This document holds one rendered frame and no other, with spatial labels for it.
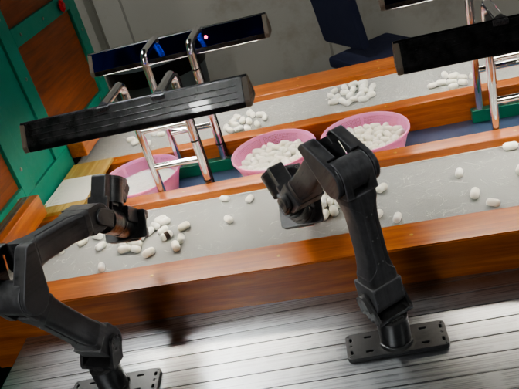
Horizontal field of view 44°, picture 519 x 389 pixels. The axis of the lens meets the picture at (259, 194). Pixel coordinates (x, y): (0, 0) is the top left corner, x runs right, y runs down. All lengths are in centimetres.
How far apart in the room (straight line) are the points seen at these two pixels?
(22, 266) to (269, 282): 57
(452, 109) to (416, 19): 215
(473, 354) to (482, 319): 10
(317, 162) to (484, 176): 66
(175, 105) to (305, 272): 52
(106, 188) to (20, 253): 31
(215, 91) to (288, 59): 263
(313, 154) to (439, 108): 101
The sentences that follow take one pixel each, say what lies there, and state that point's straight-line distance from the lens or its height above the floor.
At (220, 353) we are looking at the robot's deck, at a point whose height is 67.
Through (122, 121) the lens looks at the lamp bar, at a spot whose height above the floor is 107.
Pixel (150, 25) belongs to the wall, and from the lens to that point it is 424.
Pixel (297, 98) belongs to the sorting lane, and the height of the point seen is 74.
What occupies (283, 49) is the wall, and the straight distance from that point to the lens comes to 420.
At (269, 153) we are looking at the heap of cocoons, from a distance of 203.
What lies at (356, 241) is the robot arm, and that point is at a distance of 121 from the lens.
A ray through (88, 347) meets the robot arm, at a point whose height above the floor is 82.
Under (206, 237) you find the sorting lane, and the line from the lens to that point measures 170.
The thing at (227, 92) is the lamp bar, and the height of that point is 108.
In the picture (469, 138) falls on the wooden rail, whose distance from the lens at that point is 183.
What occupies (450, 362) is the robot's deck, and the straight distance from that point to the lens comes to 131.
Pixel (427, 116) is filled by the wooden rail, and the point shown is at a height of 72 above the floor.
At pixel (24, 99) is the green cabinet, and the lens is 221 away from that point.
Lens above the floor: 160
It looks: 28 degrees down
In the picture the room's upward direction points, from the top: 17 degrees counter-clockwise
